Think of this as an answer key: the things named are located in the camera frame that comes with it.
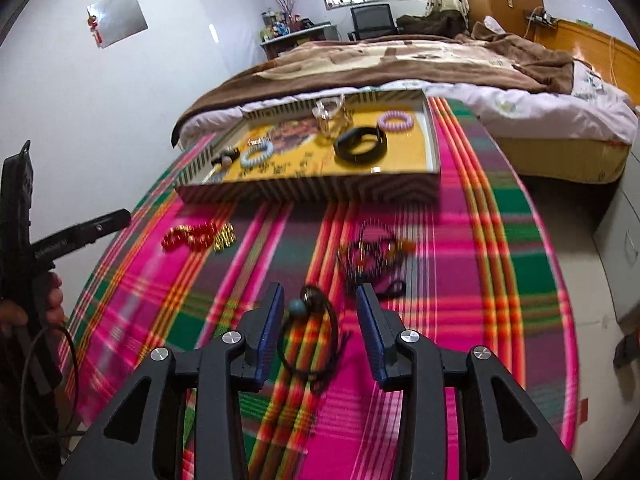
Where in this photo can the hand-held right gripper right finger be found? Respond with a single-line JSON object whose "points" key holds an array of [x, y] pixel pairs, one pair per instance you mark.
{"points": [[372, 332]]}

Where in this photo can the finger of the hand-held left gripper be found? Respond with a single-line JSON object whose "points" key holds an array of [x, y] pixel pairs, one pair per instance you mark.
{"points": [[102, 225]]}

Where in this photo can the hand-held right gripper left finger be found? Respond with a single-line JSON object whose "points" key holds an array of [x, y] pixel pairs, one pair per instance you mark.
{"points": [[270, 327]]}

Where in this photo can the striped box with yellow inside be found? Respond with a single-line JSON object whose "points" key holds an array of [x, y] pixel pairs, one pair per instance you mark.
{"points": [[300, 190]]}

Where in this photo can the rhinestone hair clip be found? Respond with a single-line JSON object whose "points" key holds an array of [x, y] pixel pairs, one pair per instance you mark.
{"points": [[257, 141]]}

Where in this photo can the black wristband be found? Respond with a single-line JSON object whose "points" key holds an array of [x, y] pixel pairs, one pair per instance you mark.
{"points": [[350, 155]]}

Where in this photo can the clear amber hair claw clip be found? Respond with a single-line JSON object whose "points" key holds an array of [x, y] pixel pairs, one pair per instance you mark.
{"points": [[330, 127]]}

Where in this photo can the person's left hand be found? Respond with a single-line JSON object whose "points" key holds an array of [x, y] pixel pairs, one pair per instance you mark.
{"points": [[55, 300]]}

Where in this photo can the pink green plaid cloth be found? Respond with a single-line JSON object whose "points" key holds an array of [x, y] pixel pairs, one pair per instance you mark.
{"points": [[450, 270]]}

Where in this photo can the red hanging charm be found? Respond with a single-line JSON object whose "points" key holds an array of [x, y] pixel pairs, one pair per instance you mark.
{"points": [[94, 30]]}

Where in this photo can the yellow mattress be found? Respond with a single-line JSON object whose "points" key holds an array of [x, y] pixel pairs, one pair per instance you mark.
{"points": [[560, 160]]}

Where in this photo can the cola bottle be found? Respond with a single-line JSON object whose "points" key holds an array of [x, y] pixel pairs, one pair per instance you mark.
{"points": [[627, 352]]}

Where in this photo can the grey drawer cabinet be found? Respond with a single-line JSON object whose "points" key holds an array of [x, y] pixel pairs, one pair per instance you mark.
{"points": [[620, 240]]}

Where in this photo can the group of bottles and jars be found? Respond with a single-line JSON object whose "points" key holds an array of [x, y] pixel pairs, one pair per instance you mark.
{"points": [[277, 25]]}

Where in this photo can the small desk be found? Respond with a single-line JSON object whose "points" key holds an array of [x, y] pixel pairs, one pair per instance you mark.
{"points": [[300, 40]]}

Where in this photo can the white floral bed sheet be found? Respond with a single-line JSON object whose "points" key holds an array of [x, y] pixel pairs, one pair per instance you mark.
{"points": [[525, 105]]}

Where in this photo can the bed with brown blanket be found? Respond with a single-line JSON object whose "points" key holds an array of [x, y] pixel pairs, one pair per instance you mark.
{"points": [[400, 60]]}

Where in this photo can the black office chair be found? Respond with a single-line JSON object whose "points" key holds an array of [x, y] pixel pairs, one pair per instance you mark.
{"points": [[372, 17]]}

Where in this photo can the dark brown cloth pile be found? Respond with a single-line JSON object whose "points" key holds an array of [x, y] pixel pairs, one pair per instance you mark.
{"points": [[430, 22]]}

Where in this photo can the power strip with chargers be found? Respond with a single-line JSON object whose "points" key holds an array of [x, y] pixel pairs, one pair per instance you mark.
{"points": [[540, 17]]}

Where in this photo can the wooden headboard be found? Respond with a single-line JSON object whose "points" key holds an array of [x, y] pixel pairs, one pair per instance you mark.
{"points": [[595, 45]]}

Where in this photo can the silver wall sheet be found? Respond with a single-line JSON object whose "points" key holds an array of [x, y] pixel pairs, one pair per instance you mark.
{"points": [[117, 17]]}

